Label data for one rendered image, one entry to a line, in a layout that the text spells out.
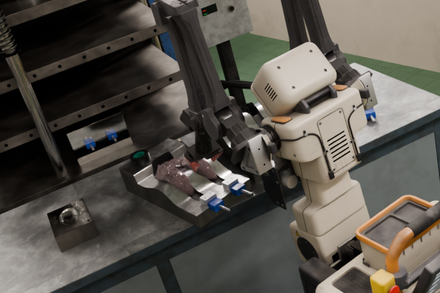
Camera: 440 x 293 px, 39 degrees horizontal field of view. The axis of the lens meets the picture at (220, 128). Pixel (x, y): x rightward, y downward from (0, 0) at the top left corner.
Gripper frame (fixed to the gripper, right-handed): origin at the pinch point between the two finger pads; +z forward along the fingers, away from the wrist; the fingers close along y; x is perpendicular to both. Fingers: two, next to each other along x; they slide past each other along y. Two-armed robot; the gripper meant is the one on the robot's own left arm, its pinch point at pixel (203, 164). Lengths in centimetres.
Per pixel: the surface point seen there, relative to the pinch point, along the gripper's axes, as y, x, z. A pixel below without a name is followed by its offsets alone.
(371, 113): -77, 11, 12
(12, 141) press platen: 42, -86, 41
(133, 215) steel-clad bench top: 22.9, -14.1, 29.2
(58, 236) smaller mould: 51, -19, 24
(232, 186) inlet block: -7.2, 7.8, 10.4
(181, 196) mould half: 7.9, -2.8, 16.1
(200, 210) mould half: 7.7, 8.6, 11.5
